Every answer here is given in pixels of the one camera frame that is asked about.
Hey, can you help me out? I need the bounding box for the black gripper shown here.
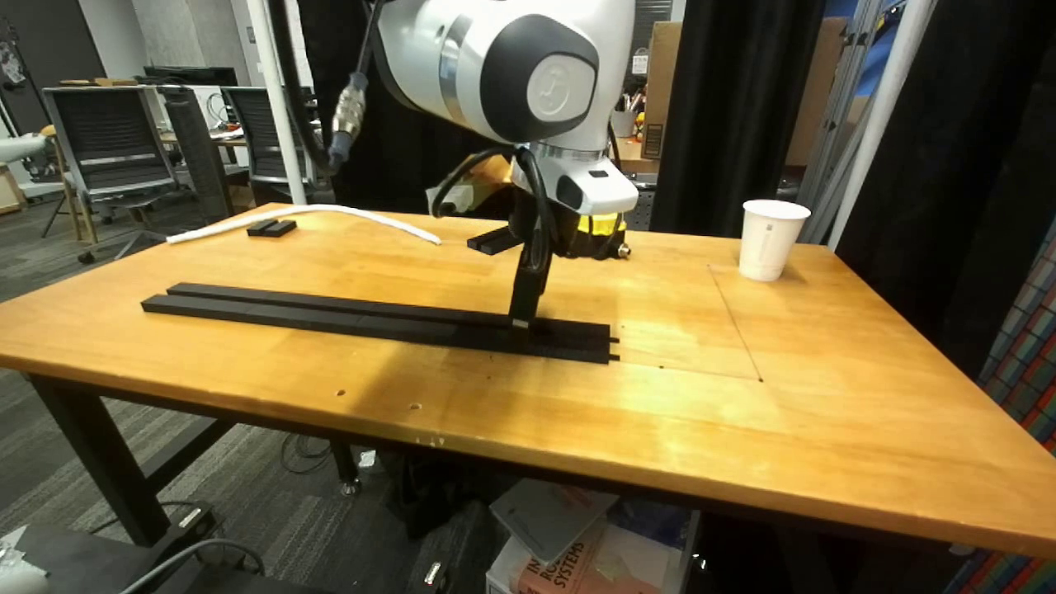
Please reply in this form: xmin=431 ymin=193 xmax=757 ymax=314
xmin=506 ymin=195 xmax=560 ymax=332

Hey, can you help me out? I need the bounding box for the yellow red emergency stop button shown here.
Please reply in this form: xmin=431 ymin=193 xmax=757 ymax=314
xmin=564 ymin=208 xmax=634 ymax=265

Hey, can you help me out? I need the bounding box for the white foam tube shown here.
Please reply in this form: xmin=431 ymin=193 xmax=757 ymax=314
xmin=161 ymin=201 xmax=447 ymax=250

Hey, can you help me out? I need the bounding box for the wide black curtain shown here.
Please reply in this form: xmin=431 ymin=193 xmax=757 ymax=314
xmin=296 ymin=0 xmax=619 ymax=226

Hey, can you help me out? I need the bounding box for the grey folder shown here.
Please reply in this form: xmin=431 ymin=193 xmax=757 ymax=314
xmin=488 ymin=476 xmax=619 ymax=567

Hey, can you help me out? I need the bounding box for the brown cardboard box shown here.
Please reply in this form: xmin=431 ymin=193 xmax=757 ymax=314
xmin=640 ymin=18 xmax=686 ymax=162

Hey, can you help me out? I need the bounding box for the white paper cup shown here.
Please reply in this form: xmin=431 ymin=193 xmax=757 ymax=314
xmin=735 ymin=197 xmax=815 ymax=287

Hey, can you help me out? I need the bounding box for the small black notched block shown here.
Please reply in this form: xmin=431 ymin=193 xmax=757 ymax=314
xmin=243 ymin=216 xmax=300 ymax=240

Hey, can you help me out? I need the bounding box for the pink printed cardboard box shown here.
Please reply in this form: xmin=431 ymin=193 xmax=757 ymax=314
xmin=483 ymin=516 xmax=704 ymax=594

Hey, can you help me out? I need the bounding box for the narrow black curtain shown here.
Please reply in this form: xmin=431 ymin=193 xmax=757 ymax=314
xmin=650 ymin=0 xmax=825 ymax=240

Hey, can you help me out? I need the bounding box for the white slanted pole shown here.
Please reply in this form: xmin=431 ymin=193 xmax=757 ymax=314
xmin=821 ymin=0 xmax=942 ymax=253
xmin=240 ymin=0 xmax=315 ymax=208

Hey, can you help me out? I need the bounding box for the black mesh office chair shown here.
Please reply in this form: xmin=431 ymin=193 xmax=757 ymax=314
xmin=161 ymin=83 xmax=240 ymax=217
xmin=39 ymin=78 xmax=178 ymax=227
xmin=219 ymin=83 xmax=292 ymax=208

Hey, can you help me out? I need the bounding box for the white crumpled plastic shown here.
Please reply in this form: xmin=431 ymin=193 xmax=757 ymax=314
xmin=0 ymin=525 xmax=51 ymax=594

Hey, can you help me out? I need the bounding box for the black cable with metal connector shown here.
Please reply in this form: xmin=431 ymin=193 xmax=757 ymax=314
xmin=328 ymin=0 xmax=384 ymax=175

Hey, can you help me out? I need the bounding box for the black metal table frame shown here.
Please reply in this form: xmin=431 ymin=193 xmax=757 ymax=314
xmin=24 ymin=373 xmax=365 ymax=552

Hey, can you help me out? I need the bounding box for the black curtain beside colourful wall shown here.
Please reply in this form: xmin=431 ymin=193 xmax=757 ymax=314
xmin=836 ymin=0 xmax=1056 ymax=384

